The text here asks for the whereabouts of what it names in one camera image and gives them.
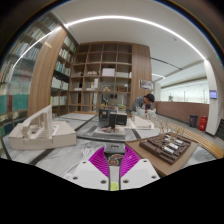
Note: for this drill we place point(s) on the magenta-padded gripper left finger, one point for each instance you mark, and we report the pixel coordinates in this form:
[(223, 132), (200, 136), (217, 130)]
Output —
[(87, 173)]

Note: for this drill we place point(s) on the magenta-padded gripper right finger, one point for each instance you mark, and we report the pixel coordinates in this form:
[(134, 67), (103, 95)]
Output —
[(141, 173)]

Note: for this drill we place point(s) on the black charger block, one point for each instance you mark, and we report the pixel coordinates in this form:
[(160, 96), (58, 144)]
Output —
[(114, 155)]

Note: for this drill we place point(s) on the brown model on wooden board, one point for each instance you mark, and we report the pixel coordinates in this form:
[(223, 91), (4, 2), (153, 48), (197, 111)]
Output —
[(166, 150)]

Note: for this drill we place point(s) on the small white architectural model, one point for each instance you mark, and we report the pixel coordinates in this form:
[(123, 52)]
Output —
[(143, 123)]

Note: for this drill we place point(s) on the black architectural model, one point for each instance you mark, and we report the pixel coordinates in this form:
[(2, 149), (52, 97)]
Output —
[(113, 119)]

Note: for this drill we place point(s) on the person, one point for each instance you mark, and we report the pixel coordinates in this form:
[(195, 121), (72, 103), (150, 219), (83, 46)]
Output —
[(141, 102)]

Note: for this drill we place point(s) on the black waste bin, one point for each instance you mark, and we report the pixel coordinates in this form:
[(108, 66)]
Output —
[(193, 121)]

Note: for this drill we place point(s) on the wooden cubby shelf unit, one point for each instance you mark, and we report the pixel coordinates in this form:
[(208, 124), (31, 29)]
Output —
[(103, 76)]

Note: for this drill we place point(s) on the narrow bookshelf with books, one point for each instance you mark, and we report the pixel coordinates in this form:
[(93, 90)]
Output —
[(61, 76)]

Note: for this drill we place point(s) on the tall bookshelf with books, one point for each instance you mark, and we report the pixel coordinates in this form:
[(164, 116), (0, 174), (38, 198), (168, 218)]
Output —
[(16, 86)]

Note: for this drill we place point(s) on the curved ceiling light strip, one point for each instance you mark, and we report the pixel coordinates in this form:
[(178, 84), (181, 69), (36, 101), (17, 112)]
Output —
[(133, 19)]

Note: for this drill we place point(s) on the wall poster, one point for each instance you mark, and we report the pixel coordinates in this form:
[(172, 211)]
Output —
[(145, 84)]

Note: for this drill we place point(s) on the wall-mounted screen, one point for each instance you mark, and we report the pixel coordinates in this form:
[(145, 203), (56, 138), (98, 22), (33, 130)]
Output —
[(213, 94)]

